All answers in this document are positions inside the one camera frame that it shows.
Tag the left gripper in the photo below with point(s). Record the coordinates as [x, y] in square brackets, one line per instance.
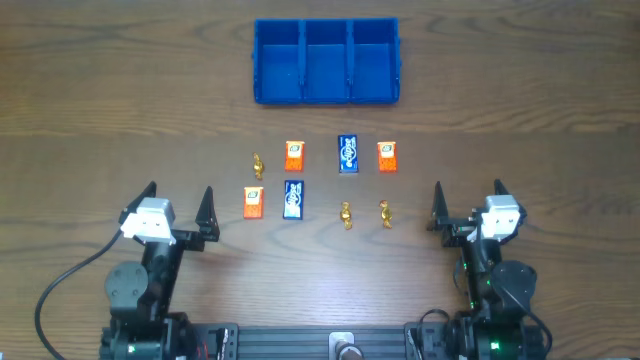
[189, 241]

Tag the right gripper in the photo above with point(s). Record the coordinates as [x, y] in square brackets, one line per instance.
[457, 232]

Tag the orange candy box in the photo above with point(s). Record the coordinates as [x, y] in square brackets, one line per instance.
[387, 161]
[253, 206]
[294, 160]

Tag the gold candy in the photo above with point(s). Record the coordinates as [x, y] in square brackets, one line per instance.
[346, 215]
[385, 214]
[258, 167]

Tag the blue candy pack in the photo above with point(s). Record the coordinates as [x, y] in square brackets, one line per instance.
[293, 200]
[348, 154]

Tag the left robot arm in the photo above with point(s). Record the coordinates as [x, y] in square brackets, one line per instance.
[160, 280]

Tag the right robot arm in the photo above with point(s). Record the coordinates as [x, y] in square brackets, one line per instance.
[515, 285]

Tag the blue tray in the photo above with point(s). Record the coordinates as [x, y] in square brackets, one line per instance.
[325, 75]

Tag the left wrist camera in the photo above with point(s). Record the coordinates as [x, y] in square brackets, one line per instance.
[150, 220]

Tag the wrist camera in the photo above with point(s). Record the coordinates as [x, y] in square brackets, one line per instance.
[500, 217]
[150, 220]

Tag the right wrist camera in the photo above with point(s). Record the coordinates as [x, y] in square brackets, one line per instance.
[500, 217]

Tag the mounting rail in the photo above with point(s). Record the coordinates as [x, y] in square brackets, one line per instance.
[290, 342]

